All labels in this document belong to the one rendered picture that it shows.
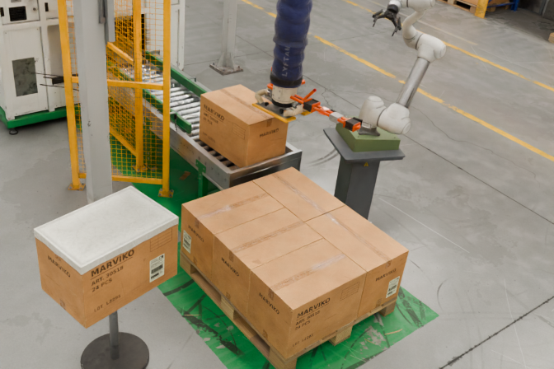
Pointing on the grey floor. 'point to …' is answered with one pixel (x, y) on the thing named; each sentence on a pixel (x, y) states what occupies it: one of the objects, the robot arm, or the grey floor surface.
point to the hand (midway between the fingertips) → (383, 28)
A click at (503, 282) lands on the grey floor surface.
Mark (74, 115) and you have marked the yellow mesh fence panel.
